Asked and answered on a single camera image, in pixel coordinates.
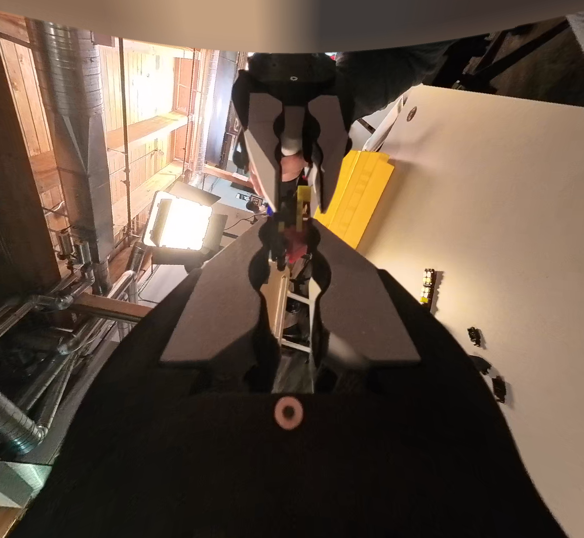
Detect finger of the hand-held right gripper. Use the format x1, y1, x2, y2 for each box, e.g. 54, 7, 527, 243
242, 90, 285, 219
308, 97, 354, 215

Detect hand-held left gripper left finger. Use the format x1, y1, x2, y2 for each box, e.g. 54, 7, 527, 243
159, 221, 281, 367

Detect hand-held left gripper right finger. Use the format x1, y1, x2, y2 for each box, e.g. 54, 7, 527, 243
309, 222, 421, 367

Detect yellow plastic bin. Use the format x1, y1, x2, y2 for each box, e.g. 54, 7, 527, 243
322, 149, 395, 250

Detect red yellow black lego assembly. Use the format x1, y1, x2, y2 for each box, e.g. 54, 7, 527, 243
268, 184, 316, 270

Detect long lego strip assembly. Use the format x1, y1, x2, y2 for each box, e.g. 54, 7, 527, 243
420, 268, 444, 309

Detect person's right hand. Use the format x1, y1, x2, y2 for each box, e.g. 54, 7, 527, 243
279, 154, 305, 183

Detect studio light panel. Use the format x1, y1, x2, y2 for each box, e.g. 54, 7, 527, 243
141, 181, 229, 270

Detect silver metal pipes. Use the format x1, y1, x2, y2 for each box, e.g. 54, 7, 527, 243
0, 269, 153, 459

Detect silver ventilation duct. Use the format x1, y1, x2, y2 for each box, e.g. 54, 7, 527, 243
27, 18, 116, 294

